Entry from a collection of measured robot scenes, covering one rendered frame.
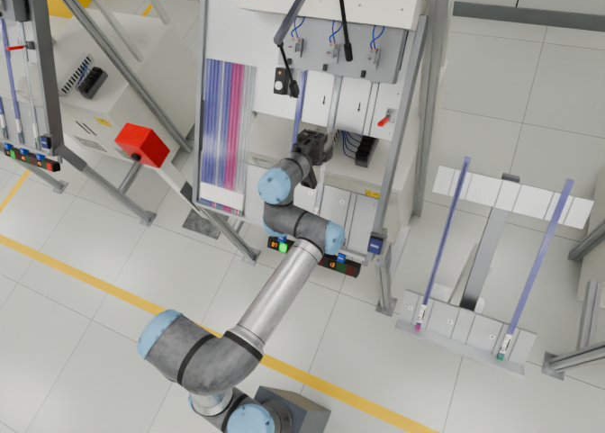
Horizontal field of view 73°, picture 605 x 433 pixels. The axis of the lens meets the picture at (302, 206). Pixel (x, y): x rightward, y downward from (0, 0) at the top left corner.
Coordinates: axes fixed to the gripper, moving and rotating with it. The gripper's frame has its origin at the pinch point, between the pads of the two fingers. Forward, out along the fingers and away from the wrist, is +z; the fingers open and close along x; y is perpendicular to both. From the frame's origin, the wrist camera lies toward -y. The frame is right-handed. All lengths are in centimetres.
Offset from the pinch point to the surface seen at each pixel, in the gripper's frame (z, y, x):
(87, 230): 17, -102, 157
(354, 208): -3.4, -18.0, -12.0
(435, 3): 7.7, 39.5, -22.6
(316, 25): 2.5, 32.0, 6.5
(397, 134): 1.5, 6.8, -20.3
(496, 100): 144, -22, -44
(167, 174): 16, -42, 83
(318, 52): 1.0, 25.5, 4.9
